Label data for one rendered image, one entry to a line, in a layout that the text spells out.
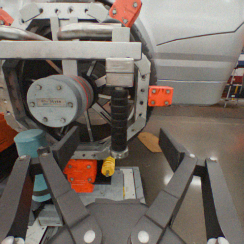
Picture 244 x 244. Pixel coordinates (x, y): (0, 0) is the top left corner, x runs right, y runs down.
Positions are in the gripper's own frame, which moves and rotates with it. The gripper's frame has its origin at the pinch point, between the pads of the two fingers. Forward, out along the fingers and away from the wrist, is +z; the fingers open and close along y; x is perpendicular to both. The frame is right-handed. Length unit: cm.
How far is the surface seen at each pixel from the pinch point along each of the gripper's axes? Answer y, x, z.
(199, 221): 55, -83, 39
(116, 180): -1, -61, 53
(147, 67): 8.9, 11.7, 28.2
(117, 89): -0.5, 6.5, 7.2
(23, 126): -37.6, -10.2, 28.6
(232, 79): 343, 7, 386
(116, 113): -0.7, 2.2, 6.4
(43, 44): -14.5, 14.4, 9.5
